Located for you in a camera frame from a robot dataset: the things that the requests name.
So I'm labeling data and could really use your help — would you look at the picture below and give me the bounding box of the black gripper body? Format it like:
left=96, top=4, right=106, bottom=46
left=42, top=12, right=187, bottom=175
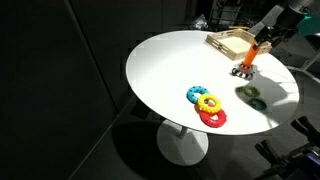
left=273, top=4, right=309, bottom=34

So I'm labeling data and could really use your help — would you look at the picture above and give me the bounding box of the wooden tray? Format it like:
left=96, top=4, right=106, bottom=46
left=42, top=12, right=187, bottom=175
left=204, top=28, right=273, bottom=62

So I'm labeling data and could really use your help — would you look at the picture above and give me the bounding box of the background metal shelf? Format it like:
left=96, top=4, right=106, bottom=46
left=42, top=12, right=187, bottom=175
left=209, top=0, right=256, bottom=32

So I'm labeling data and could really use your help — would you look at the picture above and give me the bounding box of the clear plastic bag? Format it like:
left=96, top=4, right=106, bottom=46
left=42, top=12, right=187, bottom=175
left=190, top=14, right=210, bottom=32

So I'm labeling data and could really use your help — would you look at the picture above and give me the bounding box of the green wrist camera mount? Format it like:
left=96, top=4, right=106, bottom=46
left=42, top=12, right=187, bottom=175
left=295, top=11, right=320, bottom=38

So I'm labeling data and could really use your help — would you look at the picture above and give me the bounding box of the orange peg ring holder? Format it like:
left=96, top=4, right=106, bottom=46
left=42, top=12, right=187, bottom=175
left=231, top=40, right=263, bottom=81

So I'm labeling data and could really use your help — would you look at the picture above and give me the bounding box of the grey metal stand frame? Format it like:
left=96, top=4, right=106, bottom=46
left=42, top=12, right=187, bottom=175
left=285, top=49, right=320, bottom=85

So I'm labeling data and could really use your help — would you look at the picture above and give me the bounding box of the small light green ring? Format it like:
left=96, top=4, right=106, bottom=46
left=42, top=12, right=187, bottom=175
left=242, top=84, right=262, bottom=99

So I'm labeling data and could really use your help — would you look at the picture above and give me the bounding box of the small teal ring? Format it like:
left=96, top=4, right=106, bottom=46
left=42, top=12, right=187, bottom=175
left=247, top=97, right=268, bottom=112

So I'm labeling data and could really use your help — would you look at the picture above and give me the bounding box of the large yellow ring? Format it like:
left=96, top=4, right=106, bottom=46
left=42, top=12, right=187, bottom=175
left=196, top=93, right=222, bottom=116

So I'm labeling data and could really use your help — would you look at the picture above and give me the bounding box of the large blue ring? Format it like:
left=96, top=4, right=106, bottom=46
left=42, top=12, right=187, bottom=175
left=185, top=85, right=211, bottom=105

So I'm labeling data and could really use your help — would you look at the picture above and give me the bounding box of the large red ring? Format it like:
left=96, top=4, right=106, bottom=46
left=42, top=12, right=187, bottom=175
left=196, top=105, right=228, bottom=129

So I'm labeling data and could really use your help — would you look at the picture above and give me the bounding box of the white table pedestal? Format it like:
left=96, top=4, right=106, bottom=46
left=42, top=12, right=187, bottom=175
left=156, top=118, right=210, bottom=167

